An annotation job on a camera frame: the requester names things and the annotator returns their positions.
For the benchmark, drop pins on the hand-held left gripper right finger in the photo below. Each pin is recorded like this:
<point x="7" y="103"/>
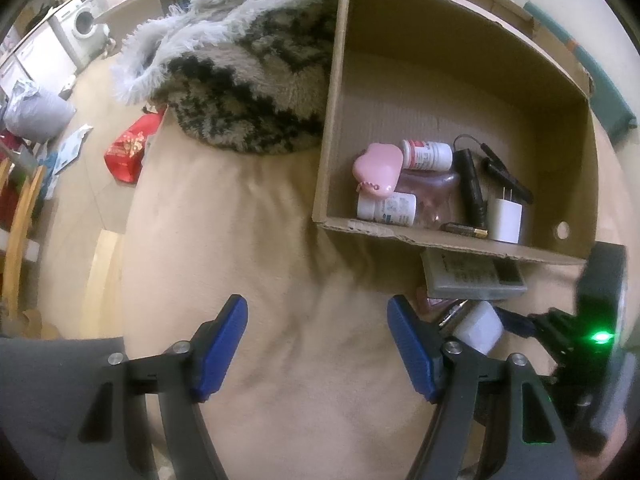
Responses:
<point x="410" y="345"/>

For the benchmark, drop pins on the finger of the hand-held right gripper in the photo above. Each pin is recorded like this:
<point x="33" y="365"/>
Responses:
<point x="520" y="324"/>

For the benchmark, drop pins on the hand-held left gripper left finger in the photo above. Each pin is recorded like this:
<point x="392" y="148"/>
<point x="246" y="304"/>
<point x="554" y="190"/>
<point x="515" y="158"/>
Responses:
<point x="222" y="345"/>

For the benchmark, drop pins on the white rounded block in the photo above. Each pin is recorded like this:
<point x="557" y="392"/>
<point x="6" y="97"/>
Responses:
<point x="479" y="327"/>

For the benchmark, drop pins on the black gold battery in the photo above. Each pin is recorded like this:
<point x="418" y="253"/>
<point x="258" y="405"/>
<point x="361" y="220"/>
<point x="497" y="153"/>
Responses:
<point x="462" y="230"/>

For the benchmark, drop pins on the black clip device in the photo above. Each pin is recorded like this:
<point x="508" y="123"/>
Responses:
<point x="507" y="180"/>

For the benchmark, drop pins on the pink transparent bottle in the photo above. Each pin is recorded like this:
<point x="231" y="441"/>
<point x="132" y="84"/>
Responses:
<point x="435" y="195"/>

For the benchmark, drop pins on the pink heart-shaped case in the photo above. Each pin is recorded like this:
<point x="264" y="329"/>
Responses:
<point x="377" y="165"/>

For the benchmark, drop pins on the white bottle red label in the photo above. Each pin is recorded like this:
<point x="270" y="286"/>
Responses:
<point x="427" y="155"/>

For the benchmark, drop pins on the cardboard box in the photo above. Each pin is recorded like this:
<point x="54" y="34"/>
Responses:
<point x="425" y="85"/>

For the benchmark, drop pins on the person's right forearm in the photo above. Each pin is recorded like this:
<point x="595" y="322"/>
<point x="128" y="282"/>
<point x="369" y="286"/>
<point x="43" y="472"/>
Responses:
<point x="624" y="432"/>

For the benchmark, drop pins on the pink small packet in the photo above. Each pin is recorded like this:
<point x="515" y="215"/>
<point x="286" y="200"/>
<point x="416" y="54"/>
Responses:
<point x="431" y="304"/>

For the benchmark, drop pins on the silver metal object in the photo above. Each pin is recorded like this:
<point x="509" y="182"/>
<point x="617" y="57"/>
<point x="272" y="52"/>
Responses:
<point x="450" y="316"/>

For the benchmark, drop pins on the grey flat case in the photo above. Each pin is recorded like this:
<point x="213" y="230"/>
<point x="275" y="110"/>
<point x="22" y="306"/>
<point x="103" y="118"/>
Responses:
<point x="470" y="277"/>

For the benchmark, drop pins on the beige bed sheet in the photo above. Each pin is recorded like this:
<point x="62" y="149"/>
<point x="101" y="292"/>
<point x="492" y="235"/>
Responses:
<point x="300" y="335"/>

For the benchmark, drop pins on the white plug charger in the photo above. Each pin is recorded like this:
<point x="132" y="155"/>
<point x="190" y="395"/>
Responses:
<point x="504" y="217"/>

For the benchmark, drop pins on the white bottle blue label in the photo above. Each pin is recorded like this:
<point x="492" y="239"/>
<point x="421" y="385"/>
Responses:
<point x="387" y="208"/>

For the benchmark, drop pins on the red gift bag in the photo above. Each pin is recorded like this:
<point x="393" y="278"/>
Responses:
<point x="130" y="147"/>

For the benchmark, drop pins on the wooden chair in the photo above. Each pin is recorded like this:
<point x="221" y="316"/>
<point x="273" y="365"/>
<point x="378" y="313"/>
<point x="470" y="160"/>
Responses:
<point x="22" y="240"/>

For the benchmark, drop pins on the teal cushion orange stripe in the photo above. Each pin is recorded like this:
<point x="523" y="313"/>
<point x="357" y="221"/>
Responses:
<point x="600" y="80"/>

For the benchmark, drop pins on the paper leaflet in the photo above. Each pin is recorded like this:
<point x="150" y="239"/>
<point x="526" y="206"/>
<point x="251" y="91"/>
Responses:
<point x="70" y="150"/>

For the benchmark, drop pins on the dark red cloth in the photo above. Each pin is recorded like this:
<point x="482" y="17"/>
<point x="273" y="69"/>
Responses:
<point x="6" y="190"/>

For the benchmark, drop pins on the shaggy black white blanket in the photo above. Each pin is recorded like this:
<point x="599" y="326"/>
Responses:
<point x="235" y="60"/>

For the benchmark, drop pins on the grey plastic bag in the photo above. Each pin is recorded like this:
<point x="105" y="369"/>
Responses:
<point x="35" y="115"/>

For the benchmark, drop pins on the white cabinet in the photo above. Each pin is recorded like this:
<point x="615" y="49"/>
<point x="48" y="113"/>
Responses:
<point x="35" y="60"/>

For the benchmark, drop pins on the beige bedside table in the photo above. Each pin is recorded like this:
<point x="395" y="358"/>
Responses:
<point x="132" y="15"/>

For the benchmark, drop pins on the white washing machine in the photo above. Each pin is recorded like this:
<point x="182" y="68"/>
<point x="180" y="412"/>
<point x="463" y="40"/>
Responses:
<point x="80" y="22"/>

